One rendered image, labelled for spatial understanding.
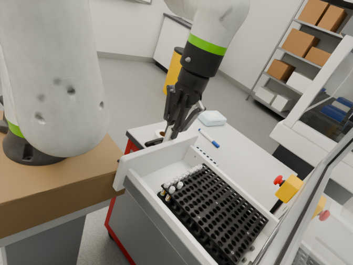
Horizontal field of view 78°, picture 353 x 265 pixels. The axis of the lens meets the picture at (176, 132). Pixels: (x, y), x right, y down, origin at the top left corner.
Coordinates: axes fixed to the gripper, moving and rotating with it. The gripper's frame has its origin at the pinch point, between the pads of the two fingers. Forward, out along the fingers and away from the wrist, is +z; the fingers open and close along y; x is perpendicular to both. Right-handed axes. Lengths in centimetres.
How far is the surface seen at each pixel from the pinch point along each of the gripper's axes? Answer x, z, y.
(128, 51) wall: -204, 77, 283
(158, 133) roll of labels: -13.6, 13.3, 14.5
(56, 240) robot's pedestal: 27.4, 35.6, 4.9
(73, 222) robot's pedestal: 23.3, 29.5, 4.5
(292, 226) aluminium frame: 3.1, -5.7, -36.0
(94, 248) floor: -1, 93, 18
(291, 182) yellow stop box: -27.5, 2.2, -31.7
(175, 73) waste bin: -190, 58, 157
